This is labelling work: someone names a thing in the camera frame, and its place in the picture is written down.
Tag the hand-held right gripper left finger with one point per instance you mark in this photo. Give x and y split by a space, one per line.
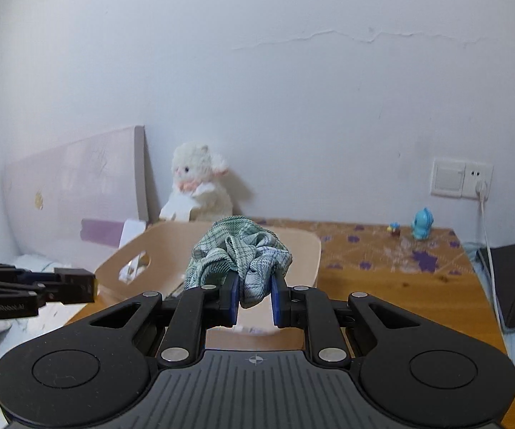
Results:
234 300

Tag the white plush toy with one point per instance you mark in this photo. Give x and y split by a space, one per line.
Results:
203 174

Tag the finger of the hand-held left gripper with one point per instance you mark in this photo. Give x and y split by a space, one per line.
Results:
75 285
34 277

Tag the white paper box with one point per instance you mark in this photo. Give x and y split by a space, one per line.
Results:
131 232

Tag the green plaid cloth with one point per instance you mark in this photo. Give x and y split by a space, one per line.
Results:
239 250

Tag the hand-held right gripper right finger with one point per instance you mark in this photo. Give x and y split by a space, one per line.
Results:
277 304

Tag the pink headboard panel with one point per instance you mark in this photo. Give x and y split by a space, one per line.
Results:
69 178

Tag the small colourful toy figurine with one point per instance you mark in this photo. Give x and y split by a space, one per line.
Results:
394 229

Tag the blue toy figurine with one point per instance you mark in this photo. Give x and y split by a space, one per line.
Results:
422 225

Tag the orange floral table mat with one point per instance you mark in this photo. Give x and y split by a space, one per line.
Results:
373 250

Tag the white wall switch socket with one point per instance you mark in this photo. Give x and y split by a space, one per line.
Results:
449 178

